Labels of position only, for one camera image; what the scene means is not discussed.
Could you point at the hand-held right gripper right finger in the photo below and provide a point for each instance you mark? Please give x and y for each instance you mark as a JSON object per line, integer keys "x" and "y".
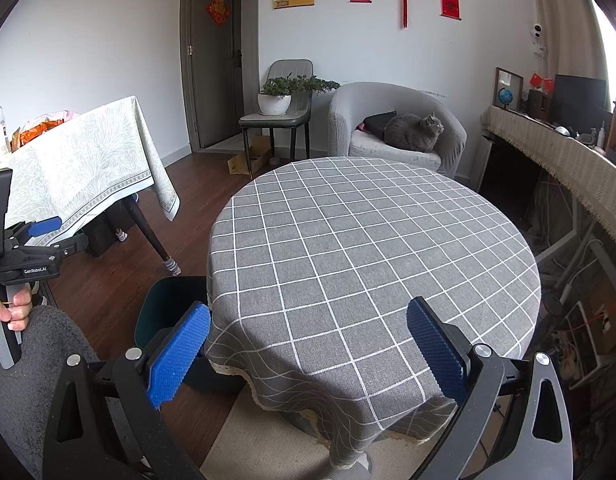
{"x": 438, "y": 355}

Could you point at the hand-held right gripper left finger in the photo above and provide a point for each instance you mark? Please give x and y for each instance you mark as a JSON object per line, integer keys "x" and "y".
{"x": 180, "y": 355}

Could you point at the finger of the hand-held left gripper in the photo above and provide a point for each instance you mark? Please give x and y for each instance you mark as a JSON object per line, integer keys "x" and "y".
{"x": 63, "y": 247}
{"x": 45, "y": 225}

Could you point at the dark green bin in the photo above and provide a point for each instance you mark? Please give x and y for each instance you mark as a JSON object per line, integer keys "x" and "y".
{"x": 173, "y": 295}

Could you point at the person's left hand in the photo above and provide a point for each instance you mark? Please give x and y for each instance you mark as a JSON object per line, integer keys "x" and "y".
{"x": 22, "y": 307}

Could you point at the black storage box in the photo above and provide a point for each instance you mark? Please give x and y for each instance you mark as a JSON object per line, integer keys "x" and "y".
{"x": 100, "y": 235}

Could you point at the orange snack bag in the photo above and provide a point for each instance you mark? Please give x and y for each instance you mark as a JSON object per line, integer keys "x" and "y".
{"x": 38, "y": 134}

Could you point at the dark table leg with sock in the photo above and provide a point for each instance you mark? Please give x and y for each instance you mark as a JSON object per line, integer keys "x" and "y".
{"x": 150, "y": 235}

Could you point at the beige floor mat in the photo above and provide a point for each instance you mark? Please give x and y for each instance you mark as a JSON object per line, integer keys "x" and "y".
{"x": 258, "y": 440}

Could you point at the grey checked tablecloth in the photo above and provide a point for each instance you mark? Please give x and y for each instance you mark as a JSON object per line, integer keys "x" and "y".
{"x": 363, "y": 260}

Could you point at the white framed board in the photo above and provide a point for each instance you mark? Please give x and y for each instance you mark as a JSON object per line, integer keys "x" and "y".
{"x": 585, "y": 345}

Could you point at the grey fleece clothing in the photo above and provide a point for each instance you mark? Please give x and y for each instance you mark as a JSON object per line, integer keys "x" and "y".
{"x": 23, "y": 410}

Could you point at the flat cardboard box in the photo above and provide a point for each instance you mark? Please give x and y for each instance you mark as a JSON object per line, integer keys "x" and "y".
{"x": 248, "y": 160}

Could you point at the grey door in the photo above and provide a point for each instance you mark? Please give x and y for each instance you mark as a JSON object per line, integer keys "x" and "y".
{"x": 215, "y": 85}

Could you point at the grey cat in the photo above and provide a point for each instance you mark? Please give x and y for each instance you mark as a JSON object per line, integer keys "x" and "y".
{"x": 410, "y": 135}

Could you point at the beige fringed cloth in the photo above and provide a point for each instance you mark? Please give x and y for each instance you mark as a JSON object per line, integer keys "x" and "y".
{"x": 563, "y": 160}

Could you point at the black bag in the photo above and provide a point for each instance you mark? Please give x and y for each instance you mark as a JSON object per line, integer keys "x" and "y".
{"x": 378, "y": 122}

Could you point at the grey dining chair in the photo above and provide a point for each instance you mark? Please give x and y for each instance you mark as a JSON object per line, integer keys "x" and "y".
{"x": 270, "y": 122}

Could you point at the potted plant in white pot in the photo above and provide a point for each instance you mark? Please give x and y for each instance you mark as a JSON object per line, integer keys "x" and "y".
{"x": 274, "y": 104}

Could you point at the grey armchair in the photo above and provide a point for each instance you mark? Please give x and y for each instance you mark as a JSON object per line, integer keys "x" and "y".
{"x": 348, "y": 110}

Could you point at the small blue globe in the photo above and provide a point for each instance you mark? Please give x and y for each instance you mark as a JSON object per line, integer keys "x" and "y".
{"x": 506, "y": 96}

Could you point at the dark wooden box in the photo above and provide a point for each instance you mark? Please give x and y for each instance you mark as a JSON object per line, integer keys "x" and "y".
{"x": 538, "y": 102}

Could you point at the red square door decoration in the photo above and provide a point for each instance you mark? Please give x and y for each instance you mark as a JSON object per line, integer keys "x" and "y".
{"x": 218, "y": 11}

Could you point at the small red flag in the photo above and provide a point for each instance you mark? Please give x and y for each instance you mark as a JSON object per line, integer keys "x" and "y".
{"x": 536, "y": 80}
{"x": 549, "y": 85}

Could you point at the black monitor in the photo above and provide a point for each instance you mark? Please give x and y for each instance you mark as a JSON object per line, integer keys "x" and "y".
{"x": 580, "y": 100}

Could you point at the beige curtain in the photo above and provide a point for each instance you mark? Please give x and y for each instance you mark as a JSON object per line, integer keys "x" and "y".
{"x": 568, "y": 10}

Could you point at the dark picture frame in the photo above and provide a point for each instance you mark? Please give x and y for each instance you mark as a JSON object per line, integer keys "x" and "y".
{"x": 518, "y": 80}

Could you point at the white security camera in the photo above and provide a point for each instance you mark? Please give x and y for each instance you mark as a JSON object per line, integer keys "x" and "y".
{"x": 538, "y": 32}

